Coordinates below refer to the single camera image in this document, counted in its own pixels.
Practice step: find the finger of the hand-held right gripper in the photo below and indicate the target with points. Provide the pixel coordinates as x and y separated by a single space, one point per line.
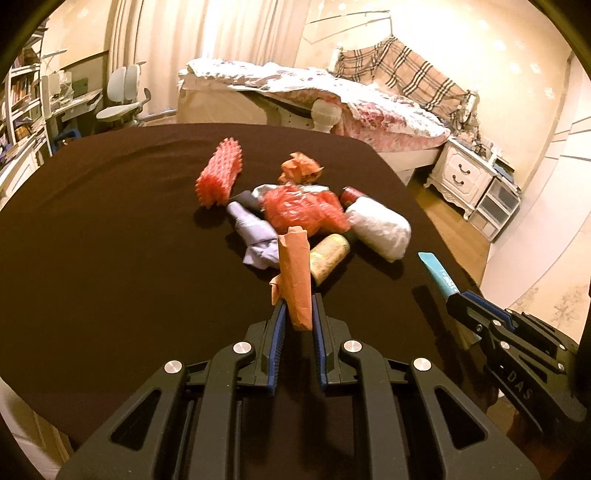
494 308
471 316

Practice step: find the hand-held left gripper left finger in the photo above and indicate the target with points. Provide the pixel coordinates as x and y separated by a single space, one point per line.
276 344

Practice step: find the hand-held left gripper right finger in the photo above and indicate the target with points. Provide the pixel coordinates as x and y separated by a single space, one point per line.
319 344

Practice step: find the blue and white packet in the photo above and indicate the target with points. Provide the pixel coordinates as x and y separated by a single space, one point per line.
434 272

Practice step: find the orange paper roll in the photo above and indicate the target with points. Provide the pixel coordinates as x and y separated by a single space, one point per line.
293 277

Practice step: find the red plastic bag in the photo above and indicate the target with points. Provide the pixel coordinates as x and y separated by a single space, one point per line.
300 207

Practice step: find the clear plastic drawer unit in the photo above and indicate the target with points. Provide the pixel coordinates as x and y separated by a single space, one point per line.
498 205

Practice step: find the lavender crumpled cloth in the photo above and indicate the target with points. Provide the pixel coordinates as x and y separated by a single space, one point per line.
251 230

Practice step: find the white crumpled plastic bag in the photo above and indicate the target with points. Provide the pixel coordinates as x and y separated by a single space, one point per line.
378 228

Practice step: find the white nightstand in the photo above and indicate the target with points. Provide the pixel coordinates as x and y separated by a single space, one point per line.
457 177

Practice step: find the dark red can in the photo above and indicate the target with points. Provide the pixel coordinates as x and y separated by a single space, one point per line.
352 194

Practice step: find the white and silver packet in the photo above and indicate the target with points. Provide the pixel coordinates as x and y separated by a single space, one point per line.
263 191

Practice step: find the orange crumpled wrapper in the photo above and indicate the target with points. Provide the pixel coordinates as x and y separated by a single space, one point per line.
300 168

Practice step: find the red spiky foam roll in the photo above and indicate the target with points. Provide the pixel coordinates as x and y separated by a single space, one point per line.
219 173

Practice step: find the floral duvet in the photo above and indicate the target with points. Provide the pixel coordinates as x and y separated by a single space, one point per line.
378 115

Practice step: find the bed with floral quilt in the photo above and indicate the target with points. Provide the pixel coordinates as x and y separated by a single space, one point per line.
221 104

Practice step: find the plaid blanket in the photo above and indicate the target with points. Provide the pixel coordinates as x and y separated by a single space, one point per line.
415 74

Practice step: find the white office chair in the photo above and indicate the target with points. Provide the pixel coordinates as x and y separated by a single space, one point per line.
122 99

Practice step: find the blue plastic box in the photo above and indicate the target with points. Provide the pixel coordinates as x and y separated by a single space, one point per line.
70 137

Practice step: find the white desk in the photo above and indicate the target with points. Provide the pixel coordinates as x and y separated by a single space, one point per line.
78 104

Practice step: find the cream curtain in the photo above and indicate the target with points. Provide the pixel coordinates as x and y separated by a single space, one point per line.
207 32

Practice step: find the white bookshelf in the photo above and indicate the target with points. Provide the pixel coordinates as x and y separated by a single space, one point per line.
21 106

